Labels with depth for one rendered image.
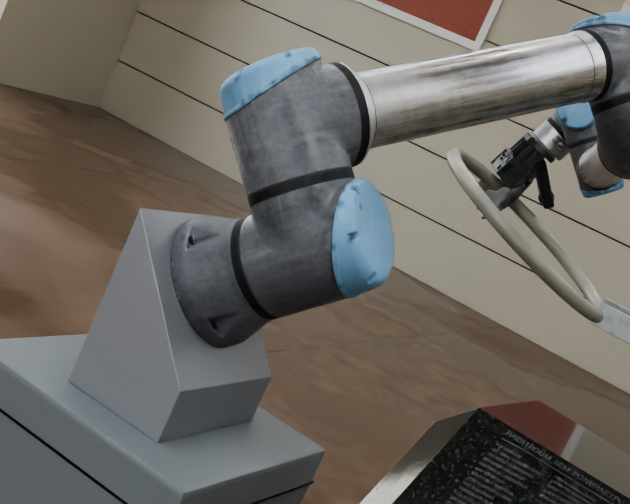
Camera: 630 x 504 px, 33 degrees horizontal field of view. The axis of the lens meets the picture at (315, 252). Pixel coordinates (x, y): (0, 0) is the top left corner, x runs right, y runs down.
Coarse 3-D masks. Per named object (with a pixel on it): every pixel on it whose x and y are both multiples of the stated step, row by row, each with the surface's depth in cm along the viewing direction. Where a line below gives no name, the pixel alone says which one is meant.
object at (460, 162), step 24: (456, 168) 217; (480, 168) 242; (480, 192) 210; (504, 216) 208; (528, 216) 250; (552, 240) 248; (528, 264) 206; (576, 264) 245; (552, 288) 208; (600, 312) 216
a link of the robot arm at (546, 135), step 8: (544, 128) 242; (552, 128) 241; (536, 136) 243; (544, 136) 241; (552, 136) 241; (560, 136) 240; (544, 144) 241; (552, 144) 241; (560, 144) 240; (552, 152) 241; (560, 152) 242; (568, 152) 243
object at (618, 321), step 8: (608, 304) 229; (616, 304) 228; (608, 312) 218; (616, 312) 218; (624, 312) 228; (608, 320) 218; (616, 320) 218; (624, 320) 217; (600, 328) 219; (608, 328) 218; (616, 328) 218; (624, 328) 217; (616, 336) 218; (624, 336) 217
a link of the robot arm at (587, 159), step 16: (608, 112) 171; (624, 112) 169; (608, 128) 172; (624, 128) 170; (576, 144) 228; (592, 144) 226; (608, 144) 174; (624, 144) 172; (576, 160) 229; (592, 160) 202; (608, 160) 177; (624, 160) 174; (592, 176) 212; (608, 176) 199; (624, 176) 179; (592, 192) 227; (608, 192) 226
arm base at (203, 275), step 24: (192, 240) 149; (216, 240) 146; (192, 264) 145; (216, 264) 145; (240, 264) 144; (192, 288) 145; (216, 288) 145; (240, 288) 144; (192, 312) 146; (216, 312) 146; (240, 312) 146; (264, 312) 146; (216, 336) 148; (240, 336) 150
